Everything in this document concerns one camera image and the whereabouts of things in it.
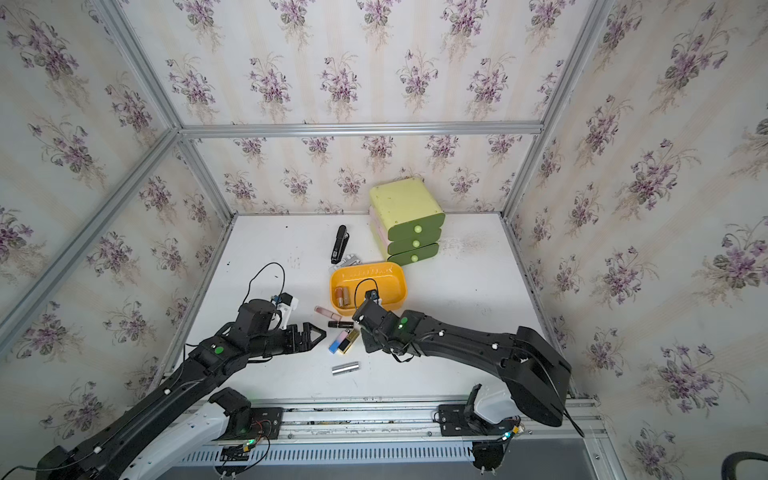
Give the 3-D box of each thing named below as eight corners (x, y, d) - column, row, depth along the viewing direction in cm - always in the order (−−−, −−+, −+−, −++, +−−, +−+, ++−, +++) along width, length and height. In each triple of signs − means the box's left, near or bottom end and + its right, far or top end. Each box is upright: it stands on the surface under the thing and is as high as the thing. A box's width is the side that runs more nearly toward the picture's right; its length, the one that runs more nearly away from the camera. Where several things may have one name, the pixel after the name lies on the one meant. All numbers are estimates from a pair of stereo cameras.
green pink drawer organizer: (391, 276, 103) (393, 235, 86) (366, 233, 116) (364, 190, 99) (437, 258, 108) (447, 216, 91) (409, 219, 121) (413, 175, 105)
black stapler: (331, 263, 107) (330, 255, 103) (341, 232, 117) (340, 224, 113) (341, 264, 106) (340, 256, 103) (350, 233, 116) (349, 225, 113)
